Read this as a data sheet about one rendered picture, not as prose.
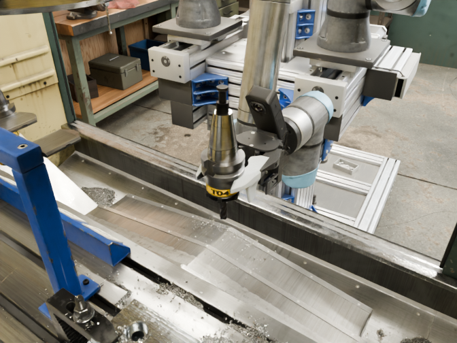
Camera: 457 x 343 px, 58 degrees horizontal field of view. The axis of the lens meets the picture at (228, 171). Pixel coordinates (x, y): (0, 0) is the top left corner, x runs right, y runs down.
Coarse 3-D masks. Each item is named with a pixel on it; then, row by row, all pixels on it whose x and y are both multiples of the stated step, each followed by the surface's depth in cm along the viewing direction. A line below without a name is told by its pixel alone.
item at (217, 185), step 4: (208, 176) 59; (212, 176) 59; (208, 180) 60; (212, 180) 59; (208, 184) 60; (212, 184) 60; (216, 184) 59; (220, 184) 59; (224, 184) 59; (228, 184) 59; (216, 188) 59; (220, 188) 59; (224, 188) 59; (228, 188) 59; (208, 192) 61; (216, 196) 60; (228, 196) 60
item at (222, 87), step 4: (220, 84) 54; (220, 88) 53; (224, 88) 53; (220, 92) 53; (224, 92) 53; (220, 96) 54; (224, 96) 54; (220, 100) 54; (224, 100) 54; (216, 104) 54; (220, 104) 54; (224, 104) 54; (228, 104) 55; (216, 108) 55; (220, 108) 54; (224, 108) 54; (228, 108) 55; (216, 112) 55; (220, 112) 55; (224, 112) 55
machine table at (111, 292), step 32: (0, 224) 95; (96, 224) 95; (0, 256) 86; (32, 256) 91; (128, 256) 86; (0, 288) 79; (32, 288) 79; (128, 288) 79; (192, 288) 79; (0, 320) 74; (32, 320) 75; (192, 320) 74; (224, 320) 77; (256, 320) 74
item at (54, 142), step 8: (48, 136) 64; (56, 136) 64; (64, 136) 64; (72, 136) 64; (40, 144) 62; (48, 144) 62; (56, 144) 62; (64, 144) 62; (72, 144) 63; (48, 152) 60; (56, 152) 61
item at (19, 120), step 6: (12, 114) 70; (18, 114) 70; (24, 114) 70; (30, 114) 70; (0, 120) 68; (6, 120) 68; (12, 120) 68; (18, 120) 68; (24, 120) 68; (30, 120) 68; (36, 120) 69; (0, 126) 67; (6, 126) 67; (12, 126) 67; (18, 126) 67; (24, 126) 68; (12, 132) 66
